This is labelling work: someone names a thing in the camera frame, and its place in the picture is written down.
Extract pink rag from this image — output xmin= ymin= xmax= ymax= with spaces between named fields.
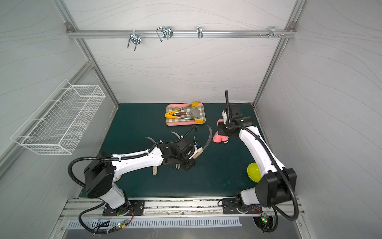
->
xmin=213 ymin=132 xmax=229 ymax=144

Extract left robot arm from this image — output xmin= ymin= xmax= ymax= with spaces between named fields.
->
xmin=68 ymin=138 xmax=203 ymax=209

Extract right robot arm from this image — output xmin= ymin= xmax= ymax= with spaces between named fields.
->
xmin=218 ymin=115 xmax=299 ymax=221

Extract pink checkered tray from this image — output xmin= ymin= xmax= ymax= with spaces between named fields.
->
xmin=165 ymin=103 xmax=207 ymax=126

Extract small metal spatula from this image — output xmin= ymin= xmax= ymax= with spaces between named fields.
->
xmin=175 ymin=109 xmax=201 ymax=118

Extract yellow tipped metal tongs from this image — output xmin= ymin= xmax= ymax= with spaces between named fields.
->
xmin=165 ymin=102 xmax=205 ymax=124

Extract lime green bowl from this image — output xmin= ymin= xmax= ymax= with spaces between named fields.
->
xmin=247 ymin=162 xmax=262 ymax=183

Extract white vent strip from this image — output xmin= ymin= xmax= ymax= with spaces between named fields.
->
xmin=67 ymin=217 xmax=242 ymax=230

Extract small metal hook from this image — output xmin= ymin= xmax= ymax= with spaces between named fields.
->
xmin=197 ymin=26 xmax=203 ymax=39

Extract metal U-bolt clamp middle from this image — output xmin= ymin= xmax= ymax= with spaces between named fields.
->
xmin=156 ymin=26 xmax=174 ymax=42

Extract metal u-bolt clamp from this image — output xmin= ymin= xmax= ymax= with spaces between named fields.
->
xmin=127 ymin=33 xmax=141 ymax=51
xmin=156 ymin=26 xmax=174 ymax=42

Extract metal U-bolt clamp left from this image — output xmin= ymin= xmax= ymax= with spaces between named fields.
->
xmin=127 ymin=33 xmax=141 ymax=51

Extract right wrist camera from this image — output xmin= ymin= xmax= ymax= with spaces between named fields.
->
xmin=222 ymin=110 xmax=227 ymax=124

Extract white rope ball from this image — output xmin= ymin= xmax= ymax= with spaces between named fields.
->
xmin=113 ymin=175 xmax=121 ymax=182

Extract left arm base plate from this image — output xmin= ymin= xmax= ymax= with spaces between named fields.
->
xmin=102 ymin=200 xmax=145 ymax=217

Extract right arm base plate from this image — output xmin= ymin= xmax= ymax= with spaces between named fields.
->
xmin=217 ymin=198 xmax=263 ymax=215

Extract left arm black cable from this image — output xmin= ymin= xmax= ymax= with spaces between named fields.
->
xmin=78 ymin=201 xmax=135 ymax=235

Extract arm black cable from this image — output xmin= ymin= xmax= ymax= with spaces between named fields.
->
xmin=253 ymin=206 xmax=279 ymax=233
xmin=78 ymin=201 xmax=135 ymax=235

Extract metal bracket with bolts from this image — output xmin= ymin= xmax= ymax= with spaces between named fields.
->
xmin=259 ymin=26 xmax=285 ymax=38

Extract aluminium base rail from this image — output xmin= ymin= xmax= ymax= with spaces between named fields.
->
xmin=59 ymin=197 xmax=293 ymax=220

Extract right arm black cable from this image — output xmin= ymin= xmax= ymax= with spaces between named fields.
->
xmin=253 ymin=206 xmax=279 ymax=233

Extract aluminium crossbar rail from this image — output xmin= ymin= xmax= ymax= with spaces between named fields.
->
xmin=67 ymin=28 xmax=296 ymax=39

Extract white wire basket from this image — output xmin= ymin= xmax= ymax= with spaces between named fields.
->
xmin=11 ymin=80 xmax=105 ymax=155

